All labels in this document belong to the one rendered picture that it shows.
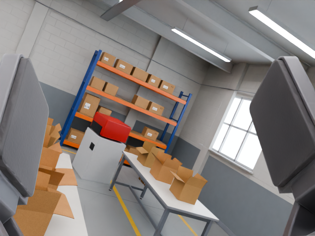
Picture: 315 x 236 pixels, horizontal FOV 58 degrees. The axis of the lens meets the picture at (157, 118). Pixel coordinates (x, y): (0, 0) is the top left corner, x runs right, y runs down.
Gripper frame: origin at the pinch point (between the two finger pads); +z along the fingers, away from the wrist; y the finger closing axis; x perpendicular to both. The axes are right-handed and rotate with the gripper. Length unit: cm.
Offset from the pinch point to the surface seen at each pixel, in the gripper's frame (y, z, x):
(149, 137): 57, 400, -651
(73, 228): -40, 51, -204
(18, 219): -59, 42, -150
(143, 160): 24, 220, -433
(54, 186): -52, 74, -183
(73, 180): -41, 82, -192
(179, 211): 60, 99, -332
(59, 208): -42, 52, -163
